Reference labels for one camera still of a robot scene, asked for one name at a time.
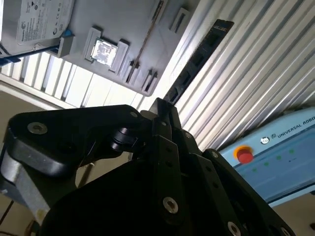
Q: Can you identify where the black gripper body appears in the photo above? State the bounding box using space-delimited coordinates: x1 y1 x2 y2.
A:
40 157 188 236

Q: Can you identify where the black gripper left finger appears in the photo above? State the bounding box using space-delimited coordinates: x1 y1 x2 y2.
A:
5 97 185 226

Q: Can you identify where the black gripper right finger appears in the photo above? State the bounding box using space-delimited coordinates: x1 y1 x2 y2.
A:
169 102 296 236

